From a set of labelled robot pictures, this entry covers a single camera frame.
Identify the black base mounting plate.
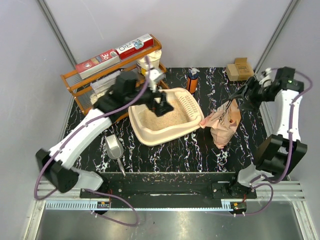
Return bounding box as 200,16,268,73
79,171,258,208

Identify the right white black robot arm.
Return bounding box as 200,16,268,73
226,66,308,198

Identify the clear plastic box on shelf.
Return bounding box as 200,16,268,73
90,70,121,94

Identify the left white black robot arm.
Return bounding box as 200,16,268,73
35,68,174,198

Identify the orange wooden shelf rack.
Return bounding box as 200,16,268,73
60,36,162,115

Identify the orange pump bottle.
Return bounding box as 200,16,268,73
186,68,200,94

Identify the white paper bag upper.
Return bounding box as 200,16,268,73
136,49,162,75

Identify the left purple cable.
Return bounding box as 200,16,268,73
34,56,152,227

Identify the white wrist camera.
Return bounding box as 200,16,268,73
146,67,165,93
258,67,273,87

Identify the metal litter scoop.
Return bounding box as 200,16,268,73
105,134,126,177

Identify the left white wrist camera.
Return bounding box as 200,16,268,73
146,67,165,93

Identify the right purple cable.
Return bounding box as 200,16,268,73
207,67,314,217

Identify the brown cardboard box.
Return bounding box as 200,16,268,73
226,57,254,82

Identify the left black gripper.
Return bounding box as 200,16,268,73
126,80,175,117

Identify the purple cable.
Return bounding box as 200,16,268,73
207,67,314,217
34,56,152,227

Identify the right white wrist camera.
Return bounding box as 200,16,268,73
258,67,273,87

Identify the beige plastic litter box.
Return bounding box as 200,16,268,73
128,87,204,147

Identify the pink cat litter bag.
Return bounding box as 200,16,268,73
199,99,241,149

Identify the red white box right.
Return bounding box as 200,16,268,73
115,34,154,60

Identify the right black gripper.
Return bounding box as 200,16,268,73
228,76,275,113

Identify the red white box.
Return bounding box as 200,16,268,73
115,34,154,60
75,48,120,80

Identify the red white box left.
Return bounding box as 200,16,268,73
75,48,120,80

